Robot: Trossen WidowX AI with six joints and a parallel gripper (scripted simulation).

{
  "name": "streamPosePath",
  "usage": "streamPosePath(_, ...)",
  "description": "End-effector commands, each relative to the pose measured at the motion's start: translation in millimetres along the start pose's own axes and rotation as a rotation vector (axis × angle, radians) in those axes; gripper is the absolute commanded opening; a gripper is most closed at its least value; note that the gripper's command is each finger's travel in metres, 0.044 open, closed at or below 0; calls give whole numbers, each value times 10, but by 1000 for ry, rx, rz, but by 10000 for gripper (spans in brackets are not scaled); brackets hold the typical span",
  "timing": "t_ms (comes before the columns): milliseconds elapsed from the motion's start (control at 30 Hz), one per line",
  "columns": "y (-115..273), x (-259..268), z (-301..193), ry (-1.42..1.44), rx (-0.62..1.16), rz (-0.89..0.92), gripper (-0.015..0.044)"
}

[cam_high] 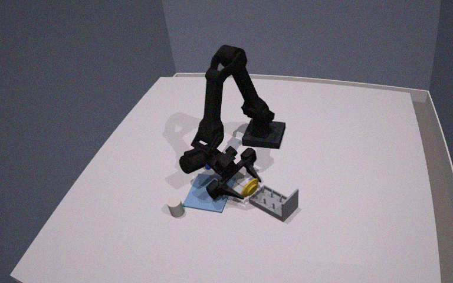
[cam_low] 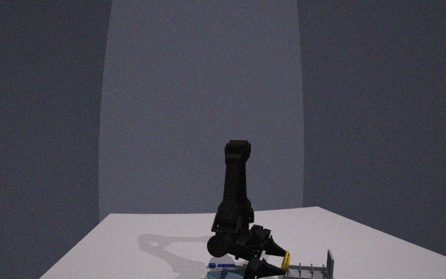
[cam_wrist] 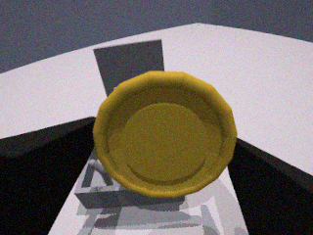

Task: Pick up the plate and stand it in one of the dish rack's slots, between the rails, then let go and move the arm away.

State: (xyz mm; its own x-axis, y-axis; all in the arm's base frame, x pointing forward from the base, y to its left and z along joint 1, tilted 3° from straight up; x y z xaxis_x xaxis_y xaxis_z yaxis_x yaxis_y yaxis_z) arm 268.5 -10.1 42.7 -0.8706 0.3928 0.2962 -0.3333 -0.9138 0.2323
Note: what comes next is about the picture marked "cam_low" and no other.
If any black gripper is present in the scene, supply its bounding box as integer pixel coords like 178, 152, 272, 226
232, 228, 286, 279

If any blue flat square mat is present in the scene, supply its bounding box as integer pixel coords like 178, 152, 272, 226
207, 269, 246, 279

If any grey dish rack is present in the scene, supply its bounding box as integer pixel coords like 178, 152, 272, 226
283, 249, 334, 279

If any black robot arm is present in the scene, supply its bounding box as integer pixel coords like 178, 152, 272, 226
207, 140, 267, 257

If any olive-brown round plate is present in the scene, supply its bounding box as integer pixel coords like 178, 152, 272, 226
281, 251, 291, 271

